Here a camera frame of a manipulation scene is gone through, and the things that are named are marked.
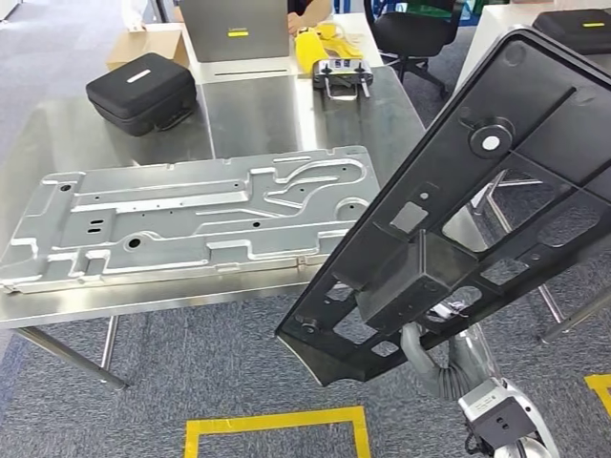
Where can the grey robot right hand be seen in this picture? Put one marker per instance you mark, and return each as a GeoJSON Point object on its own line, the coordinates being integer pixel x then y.
{"type": "Point", "coordinates": [467, 366]}

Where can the black plastic panel part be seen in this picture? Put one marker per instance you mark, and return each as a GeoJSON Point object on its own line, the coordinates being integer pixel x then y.
{"type": "Point", "coordinates": [525, 95]}

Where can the white cabinet panel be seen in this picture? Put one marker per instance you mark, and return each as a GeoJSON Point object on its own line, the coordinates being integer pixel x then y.
{"type": "Point", "coordinates": [477, 44]}

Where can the grey handheld remote controller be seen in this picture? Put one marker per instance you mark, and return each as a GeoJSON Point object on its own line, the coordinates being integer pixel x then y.
{"type": "Point", "coordinates": [341, 69]}

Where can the black office chair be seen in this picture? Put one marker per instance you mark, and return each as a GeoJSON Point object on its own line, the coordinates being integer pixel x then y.
{"type": "Point", "coordinates": [410, 31]}

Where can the black zip carry case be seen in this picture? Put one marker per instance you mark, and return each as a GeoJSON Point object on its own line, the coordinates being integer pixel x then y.
{"type": "Point", "coordinates": [572, 31]}

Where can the yellow plastic object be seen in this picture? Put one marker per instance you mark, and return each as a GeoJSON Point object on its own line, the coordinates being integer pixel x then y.
{"type": "Point", "coordinates": [310, 47]}

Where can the grey metal stamped plate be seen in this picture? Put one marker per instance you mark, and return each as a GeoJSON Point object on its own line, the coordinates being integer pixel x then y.
{"type": "Point", "coordinates": [191, 215]}

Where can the white desk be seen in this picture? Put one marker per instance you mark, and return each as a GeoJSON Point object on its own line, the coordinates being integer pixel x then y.
{"type": "Point", "coordinates": [257, 71]}

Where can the grey laptop computer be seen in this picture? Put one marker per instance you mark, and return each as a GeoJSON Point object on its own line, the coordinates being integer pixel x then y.
{"type": "Point", "coordinates": [234, 28]}

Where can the black flat panel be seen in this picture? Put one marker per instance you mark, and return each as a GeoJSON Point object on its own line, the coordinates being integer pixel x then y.
{"type": "Point", "coordinates": [143, 88]}

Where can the brown cardboard box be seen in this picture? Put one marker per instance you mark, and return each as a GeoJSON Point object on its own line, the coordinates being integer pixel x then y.
{"type": "Point", "coordinates": [143, 44]}

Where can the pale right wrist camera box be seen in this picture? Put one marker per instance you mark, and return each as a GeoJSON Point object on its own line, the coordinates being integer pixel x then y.
{"type": "Point", "coordinates": [501, 417]}

